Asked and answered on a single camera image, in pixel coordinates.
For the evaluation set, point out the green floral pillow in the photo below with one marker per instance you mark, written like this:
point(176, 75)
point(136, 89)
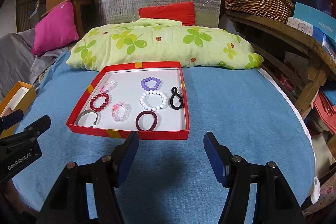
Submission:
point(162, 43)

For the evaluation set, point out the orange cardboard box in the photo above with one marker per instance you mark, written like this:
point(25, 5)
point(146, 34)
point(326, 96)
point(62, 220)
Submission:
point(27, 98)

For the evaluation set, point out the white sock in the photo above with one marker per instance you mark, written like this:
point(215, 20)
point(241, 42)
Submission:
point(315, 188)

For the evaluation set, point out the wooden bench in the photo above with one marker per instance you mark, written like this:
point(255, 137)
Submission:
point(299, 43)

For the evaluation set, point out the silver metal bangle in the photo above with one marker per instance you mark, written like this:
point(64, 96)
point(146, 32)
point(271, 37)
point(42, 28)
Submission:
point(81, 116)

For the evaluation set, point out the stack of pink cloths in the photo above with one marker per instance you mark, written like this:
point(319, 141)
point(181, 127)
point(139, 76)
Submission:
point(324, 113)

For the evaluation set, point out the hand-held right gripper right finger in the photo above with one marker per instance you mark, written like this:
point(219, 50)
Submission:
point(216, 158)

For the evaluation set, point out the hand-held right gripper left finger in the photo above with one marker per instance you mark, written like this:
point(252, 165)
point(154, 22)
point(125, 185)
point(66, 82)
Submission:
point(128, 158)

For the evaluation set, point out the wicker basket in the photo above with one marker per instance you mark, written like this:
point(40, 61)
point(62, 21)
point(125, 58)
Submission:
point(257, 1)

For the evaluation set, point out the white patterned box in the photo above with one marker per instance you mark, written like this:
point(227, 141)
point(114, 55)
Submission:
point(299, 27)

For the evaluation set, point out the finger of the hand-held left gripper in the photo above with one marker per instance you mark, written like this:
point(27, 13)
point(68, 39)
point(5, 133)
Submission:
point(11, 119)
point(36, 128)

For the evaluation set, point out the pink pillow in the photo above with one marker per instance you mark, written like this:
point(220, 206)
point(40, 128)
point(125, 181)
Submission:
point(55, 29)

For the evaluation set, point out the grey cloth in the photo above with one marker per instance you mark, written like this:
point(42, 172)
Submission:
point(15, 56)

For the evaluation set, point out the red cushion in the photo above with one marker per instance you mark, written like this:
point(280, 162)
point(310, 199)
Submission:
point(170, 12)

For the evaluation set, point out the light blue cardboard box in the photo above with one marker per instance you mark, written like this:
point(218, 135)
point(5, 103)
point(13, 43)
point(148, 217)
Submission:
point(315, 16)

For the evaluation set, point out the blue blanket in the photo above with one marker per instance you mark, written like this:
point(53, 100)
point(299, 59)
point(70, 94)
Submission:
point(236, 108)

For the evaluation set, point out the red cardboard box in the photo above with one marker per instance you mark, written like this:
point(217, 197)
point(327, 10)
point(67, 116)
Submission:
point(126, 77)

